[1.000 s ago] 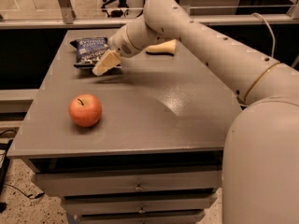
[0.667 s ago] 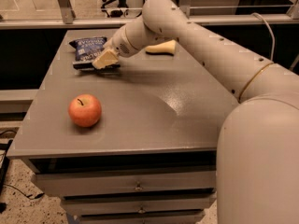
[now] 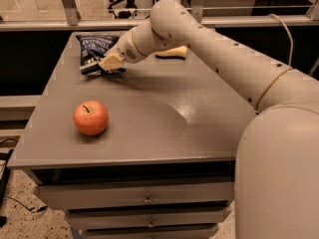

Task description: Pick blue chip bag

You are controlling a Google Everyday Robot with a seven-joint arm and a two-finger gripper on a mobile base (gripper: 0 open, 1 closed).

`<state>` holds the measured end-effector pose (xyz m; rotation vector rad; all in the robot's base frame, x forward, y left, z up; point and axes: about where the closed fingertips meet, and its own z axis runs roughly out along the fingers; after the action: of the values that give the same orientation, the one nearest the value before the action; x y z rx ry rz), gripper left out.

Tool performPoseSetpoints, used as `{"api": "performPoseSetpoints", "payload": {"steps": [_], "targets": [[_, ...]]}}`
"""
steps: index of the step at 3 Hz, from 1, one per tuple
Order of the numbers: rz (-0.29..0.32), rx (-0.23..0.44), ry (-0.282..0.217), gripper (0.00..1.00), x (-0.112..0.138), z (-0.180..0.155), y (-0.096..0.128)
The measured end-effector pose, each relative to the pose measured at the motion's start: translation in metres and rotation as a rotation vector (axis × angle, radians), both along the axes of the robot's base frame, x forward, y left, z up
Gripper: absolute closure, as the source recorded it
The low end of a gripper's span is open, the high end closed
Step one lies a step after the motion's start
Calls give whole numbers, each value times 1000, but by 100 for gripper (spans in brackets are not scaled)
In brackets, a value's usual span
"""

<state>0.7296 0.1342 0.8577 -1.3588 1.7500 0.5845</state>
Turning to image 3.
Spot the metal railing frame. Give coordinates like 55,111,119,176
0,0,319,32

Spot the yellow sponge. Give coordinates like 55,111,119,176
156,46,187,60

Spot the blue chip bag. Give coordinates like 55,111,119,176
76,34,125,76

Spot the grey drawer cabinet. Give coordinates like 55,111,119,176
9,37,255,239

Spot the white cable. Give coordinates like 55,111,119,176
268,13,295,67

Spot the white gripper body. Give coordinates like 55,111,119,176
117,31,146,64

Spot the red apple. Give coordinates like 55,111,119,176
73,101,109,136

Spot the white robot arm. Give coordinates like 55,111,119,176
100,0,319,239

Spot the black cable on floor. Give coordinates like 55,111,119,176
0,137,48,214

